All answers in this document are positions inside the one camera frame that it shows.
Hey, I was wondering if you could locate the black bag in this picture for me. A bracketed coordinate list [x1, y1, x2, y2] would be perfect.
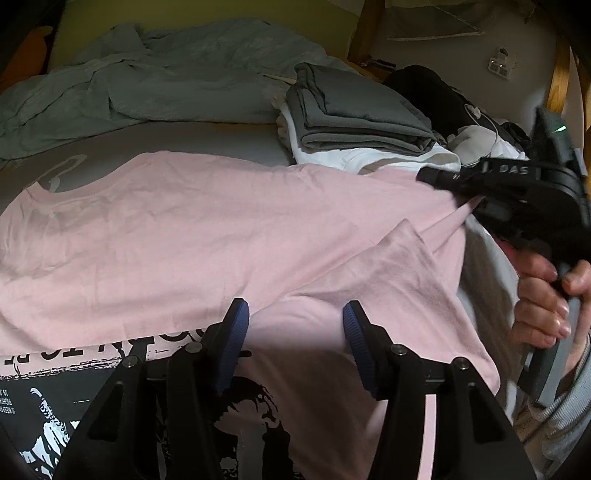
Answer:
[383, 65, 532, 144]

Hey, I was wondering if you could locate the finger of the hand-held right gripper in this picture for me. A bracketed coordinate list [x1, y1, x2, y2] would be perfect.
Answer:
[416, 161, 485, 192]
[456, 191, 488, 210]

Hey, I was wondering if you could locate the folded dark grey garment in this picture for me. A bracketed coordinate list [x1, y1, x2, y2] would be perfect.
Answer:
[286, 62, 437, 155]

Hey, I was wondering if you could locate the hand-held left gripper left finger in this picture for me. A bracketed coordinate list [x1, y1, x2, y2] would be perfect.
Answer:
[53, 298, 251, 480]

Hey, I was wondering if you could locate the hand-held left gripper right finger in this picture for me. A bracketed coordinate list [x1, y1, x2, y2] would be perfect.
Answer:
[342, 300, 539, 480]

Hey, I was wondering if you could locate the pink printed t-shirt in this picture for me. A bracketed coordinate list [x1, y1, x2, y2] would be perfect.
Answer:
[0, 154, 502, 480]

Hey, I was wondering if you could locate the person's right hand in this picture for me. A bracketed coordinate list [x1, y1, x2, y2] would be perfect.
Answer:
[513, 251, 591, 349]

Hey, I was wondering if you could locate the grey crumpled duvet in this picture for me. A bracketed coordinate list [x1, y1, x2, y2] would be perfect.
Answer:
[0, 18, 352, 160]

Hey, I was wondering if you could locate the white charger cable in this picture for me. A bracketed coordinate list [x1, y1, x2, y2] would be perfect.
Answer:
[464, 104, 509, 167]

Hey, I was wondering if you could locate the clear plastic sheet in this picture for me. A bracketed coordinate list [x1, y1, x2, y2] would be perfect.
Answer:
[383, 0, 485, 42]

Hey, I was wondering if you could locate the person's right forearm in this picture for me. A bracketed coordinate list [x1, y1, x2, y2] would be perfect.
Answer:
[510, 332, 591, 480]

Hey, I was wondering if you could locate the folded white garment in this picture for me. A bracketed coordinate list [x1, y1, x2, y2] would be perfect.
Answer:
[276, 102, 462, 174]

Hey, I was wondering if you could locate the white wall socket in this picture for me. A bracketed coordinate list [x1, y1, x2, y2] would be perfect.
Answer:
[487, 46, 511, 77]

